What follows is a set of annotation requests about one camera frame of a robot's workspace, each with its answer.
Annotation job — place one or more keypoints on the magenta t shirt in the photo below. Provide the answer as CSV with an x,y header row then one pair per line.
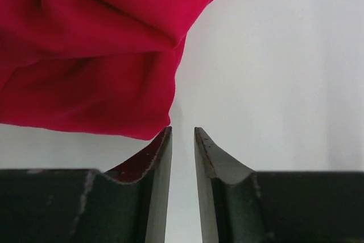
x,y
93,66

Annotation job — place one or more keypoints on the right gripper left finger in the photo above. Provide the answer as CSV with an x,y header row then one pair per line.
x,y
125,204

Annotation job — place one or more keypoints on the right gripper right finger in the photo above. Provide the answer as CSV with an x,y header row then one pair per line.
x,y
238,204

